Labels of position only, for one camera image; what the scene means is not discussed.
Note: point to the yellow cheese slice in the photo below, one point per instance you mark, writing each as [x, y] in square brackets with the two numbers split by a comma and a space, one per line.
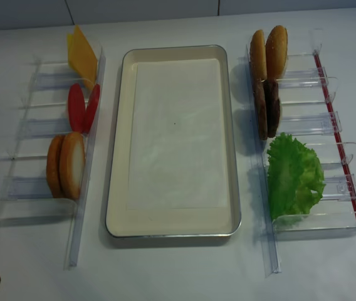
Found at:
[69, 39]

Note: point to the right red tomato slice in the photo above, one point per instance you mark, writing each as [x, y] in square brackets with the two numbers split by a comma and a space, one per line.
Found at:
[91, 108]

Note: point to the toasted bread slice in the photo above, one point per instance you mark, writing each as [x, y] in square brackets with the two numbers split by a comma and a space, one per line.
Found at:
[72, 164]
[52, 167]

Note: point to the brown bun half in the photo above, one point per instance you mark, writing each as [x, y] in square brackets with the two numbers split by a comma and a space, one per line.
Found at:
[258, 56]
[276, 52]

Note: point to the left brown bun half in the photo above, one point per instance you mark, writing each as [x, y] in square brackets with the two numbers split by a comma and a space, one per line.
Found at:
[258, 56]

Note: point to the brown meat patty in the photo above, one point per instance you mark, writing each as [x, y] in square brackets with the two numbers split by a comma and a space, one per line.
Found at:
[273, 106]
[260, 107]

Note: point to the left brown meat patty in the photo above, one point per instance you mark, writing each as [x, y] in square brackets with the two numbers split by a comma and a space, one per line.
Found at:
[260, 107]

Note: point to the green lettuce leaf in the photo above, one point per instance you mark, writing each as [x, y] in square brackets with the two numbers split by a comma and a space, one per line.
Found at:
[295, 177]

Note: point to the right clear acrylic rack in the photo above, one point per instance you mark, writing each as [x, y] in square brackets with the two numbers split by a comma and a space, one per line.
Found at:
[307, 115]

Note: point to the red tomato slice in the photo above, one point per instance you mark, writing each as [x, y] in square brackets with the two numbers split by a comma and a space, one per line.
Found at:
[91, 108]
[76, 108]

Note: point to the white paper tray liner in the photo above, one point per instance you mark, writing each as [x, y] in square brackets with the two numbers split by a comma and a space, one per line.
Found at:
[177, 155]

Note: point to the clear acrylic rack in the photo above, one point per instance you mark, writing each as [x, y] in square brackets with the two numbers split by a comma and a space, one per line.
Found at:
[27, 205]
[307, 115]

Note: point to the right brown meat patty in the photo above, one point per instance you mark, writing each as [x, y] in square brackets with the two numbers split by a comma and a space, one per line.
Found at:
[273, 106]

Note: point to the cream metal tray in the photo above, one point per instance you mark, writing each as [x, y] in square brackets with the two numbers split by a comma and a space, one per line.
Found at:
[124, 222]

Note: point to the right brown bun half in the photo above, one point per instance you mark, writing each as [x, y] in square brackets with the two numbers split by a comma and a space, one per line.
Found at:
[276, 52]

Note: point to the orange cheese slice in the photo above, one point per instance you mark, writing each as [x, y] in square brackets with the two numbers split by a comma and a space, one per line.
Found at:
[83, 59]

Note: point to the left clear acrylic rack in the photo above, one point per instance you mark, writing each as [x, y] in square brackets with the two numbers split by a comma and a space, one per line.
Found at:
[27, 205]

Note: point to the left red tomato slice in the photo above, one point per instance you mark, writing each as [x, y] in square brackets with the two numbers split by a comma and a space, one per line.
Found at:
[76, 108]

